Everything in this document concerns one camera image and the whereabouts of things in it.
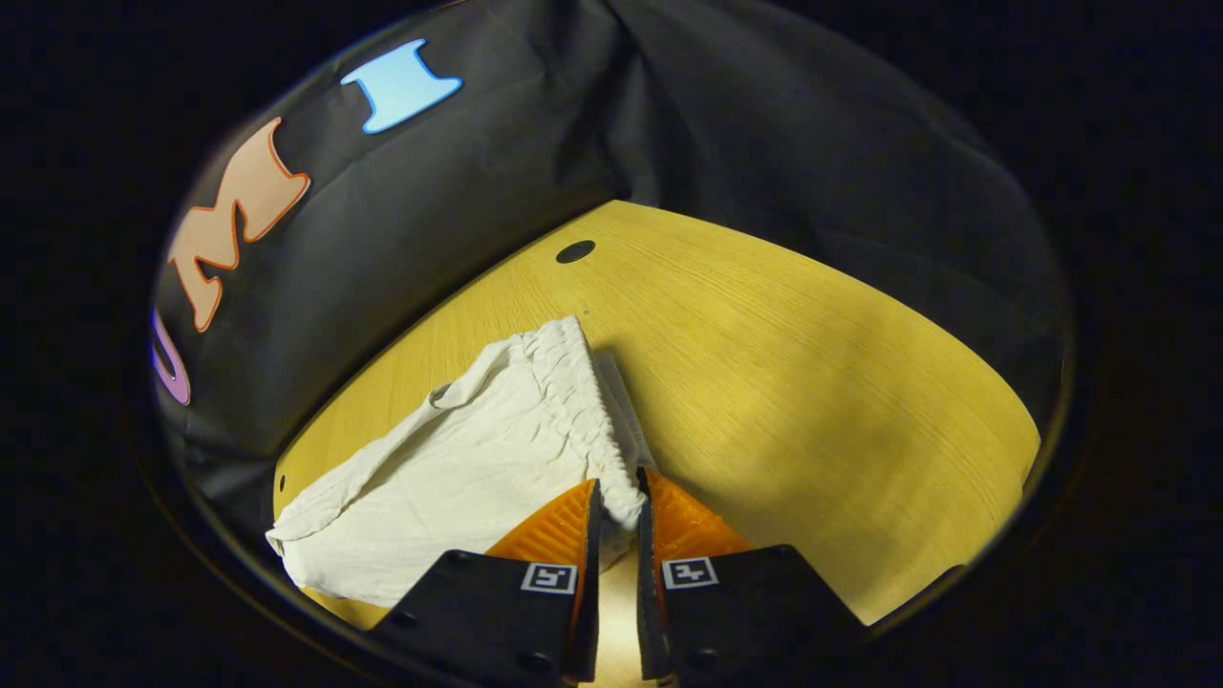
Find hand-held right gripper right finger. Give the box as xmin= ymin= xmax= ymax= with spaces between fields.
xmin=635 ymin=466 xmax=870 ymax=681

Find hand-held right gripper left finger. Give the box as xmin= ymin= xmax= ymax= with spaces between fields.
xmin=368 ymin=478 xmax=603 ymax=684

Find white jeans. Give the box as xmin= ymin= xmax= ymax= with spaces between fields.
xmin=266 ymin=315 xmax=660 ymax=608

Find black backdrop cloth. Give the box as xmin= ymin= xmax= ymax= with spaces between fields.
xmin=153 ymin=0 xmax=1071 ymax=536

